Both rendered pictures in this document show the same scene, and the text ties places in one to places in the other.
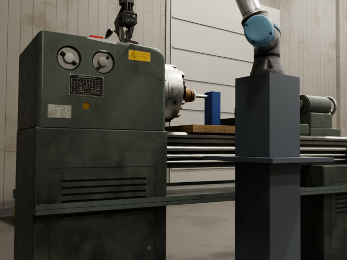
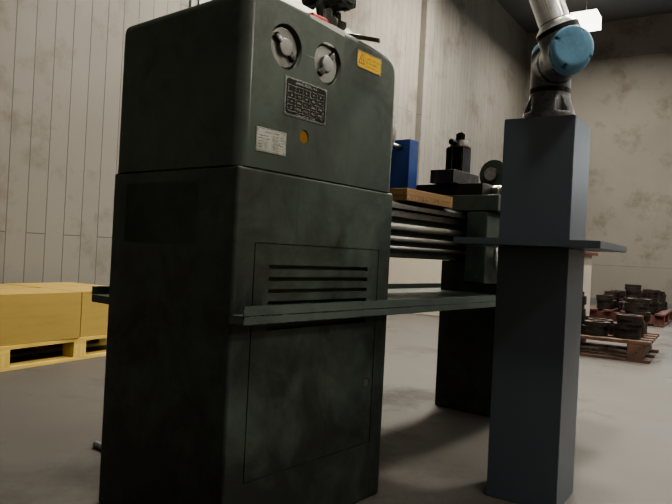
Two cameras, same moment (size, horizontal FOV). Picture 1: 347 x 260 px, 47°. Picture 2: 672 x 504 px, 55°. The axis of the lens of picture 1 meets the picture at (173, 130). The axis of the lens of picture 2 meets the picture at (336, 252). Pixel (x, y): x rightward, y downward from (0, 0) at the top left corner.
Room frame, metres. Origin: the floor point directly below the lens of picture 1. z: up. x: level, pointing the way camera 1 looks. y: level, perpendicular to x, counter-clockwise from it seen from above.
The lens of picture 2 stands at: (0.20, 0.84, 0.68)
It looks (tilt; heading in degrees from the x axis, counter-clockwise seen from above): 0 degrees down; 339
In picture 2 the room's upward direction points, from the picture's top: 3 degrees clockwise
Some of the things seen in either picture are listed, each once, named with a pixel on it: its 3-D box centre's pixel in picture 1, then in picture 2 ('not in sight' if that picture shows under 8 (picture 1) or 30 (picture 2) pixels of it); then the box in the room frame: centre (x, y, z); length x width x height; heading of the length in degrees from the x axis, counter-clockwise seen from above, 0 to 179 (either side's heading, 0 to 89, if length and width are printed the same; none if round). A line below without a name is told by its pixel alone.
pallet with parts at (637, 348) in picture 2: not in sight; (572, 319); (4.43, -2.93, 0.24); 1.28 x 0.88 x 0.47; 36
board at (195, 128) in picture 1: (198, 130); (387, 199); (2.26, -0.14, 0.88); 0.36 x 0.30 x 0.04; 30
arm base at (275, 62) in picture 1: (267, 66); (549, 107); (1.75, -0.41, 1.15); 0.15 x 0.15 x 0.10
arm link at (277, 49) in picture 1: (266, 40); (551, 67); (1.74, -0.41, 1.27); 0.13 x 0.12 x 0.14; 157
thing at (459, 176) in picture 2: not in sight; (454, 179); (2.36, -0.48, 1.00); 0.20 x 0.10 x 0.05; 120
